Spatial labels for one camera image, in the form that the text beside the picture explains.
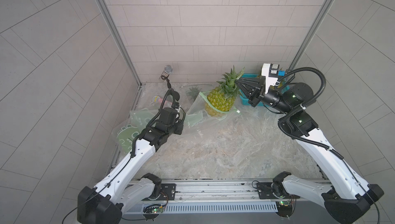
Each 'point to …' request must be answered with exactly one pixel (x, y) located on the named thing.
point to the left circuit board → (157, 210)
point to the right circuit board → (284, 208)
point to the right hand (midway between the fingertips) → (237, 83)
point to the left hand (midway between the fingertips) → (181, 119)
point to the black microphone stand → (175, 93)
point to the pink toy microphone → (158, 99)
